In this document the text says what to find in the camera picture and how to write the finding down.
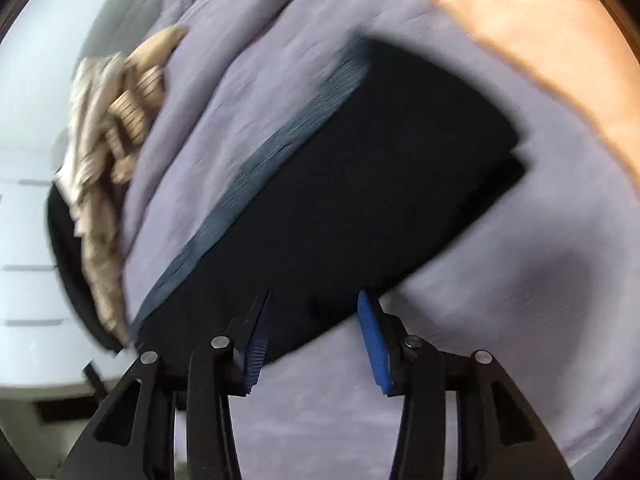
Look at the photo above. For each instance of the lilac embossed blanket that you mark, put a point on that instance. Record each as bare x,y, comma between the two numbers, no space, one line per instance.
500,310

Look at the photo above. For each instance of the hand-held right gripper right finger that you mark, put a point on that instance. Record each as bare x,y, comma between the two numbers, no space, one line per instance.
372,342

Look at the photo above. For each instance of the orange cloth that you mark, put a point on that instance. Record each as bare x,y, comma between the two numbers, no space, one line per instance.
525,10

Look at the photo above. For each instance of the white drawer cabinet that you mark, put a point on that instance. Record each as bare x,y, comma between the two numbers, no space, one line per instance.
30,310

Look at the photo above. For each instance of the black pants with patterned waistband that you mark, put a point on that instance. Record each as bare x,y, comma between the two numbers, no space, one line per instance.
350,185

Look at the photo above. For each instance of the black garment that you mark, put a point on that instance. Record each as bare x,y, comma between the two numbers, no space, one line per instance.
65,260

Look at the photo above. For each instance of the beige jacket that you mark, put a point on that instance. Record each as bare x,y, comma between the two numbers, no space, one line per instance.
100,110

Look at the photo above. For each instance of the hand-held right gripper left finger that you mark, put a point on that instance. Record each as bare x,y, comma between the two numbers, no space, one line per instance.
256,357

